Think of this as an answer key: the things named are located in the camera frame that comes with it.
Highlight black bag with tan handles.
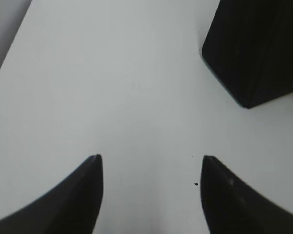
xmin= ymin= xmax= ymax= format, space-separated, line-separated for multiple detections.
xmin=202 ymin=0 xmax=293 ymax=109

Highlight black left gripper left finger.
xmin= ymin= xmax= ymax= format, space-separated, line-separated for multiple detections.
xmin=0 ymin=155 xmax=103 ymax=234

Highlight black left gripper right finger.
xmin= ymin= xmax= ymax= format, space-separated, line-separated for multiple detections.
xmin=200 ymin=156 xmax=293 ymax=234

